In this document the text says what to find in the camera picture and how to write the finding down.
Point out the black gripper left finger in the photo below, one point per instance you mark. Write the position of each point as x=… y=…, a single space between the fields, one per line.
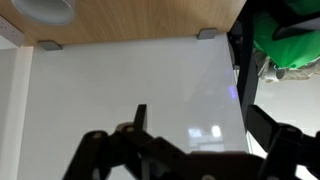
x=140 y=119

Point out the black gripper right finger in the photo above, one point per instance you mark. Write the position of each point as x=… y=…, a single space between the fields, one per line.
x=261 y=126

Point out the white ceramic mug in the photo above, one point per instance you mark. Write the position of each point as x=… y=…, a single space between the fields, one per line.
x=50 y=12

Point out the black table leg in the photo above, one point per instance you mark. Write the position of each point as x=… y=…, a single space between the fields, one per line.
x=240 y=38

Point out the green cloth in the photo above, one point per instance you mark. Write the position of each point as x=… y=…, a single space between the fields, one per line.
x=287 y=31

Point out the grey table clamp pad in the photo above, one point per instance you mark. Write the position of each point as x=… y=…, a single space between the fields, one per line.
x=208 y=33

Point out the white power strip box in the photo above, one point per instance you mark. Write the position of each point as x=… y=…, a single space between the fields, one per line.
x=10 y=36

